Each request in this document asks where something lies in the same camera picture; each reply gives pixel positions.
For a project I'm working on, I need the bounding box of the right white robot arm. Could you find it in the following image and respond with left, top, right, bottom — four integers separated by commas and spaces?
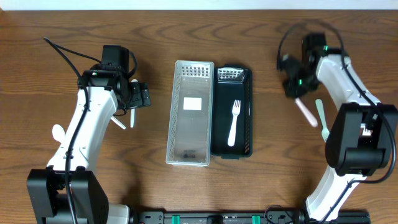
277, 50, 397, 223

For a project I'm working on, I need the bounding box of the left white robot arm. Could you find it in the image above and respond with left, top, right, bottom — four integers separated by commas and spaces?
27, 86, 131, 223

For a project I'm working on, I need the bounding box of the pale green plastic fork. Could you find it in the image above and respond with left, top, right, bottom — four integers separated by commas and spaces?
315, 99, 330, 142

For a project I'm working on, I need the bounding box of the translucent white spoon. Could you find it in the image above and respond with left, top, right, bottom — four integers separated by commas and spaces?
130, 79, 138, 128

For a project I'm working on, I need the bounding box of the black plastic basket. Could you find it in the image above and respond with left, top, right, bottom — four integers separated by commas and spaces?
211, 64, 253, 159

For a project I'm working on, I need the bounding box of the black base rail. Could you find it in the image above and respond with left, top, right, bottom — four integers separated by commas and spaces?
130, 203, 371, 224

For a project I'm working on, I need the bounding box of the white spoon crossing handle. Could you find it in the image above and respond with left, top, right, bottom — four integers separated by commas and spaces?
111, 116, 126, 129

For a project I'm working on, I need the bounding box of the white plastic fork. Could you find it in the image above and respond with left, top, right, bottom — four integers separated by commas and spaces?
227, 100, 241, 147
361, 124, 372, 136

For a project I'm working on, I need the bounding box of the clear plastic basket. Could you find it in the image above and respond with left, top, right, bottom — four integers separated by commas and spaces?
165, 60, 214, 167

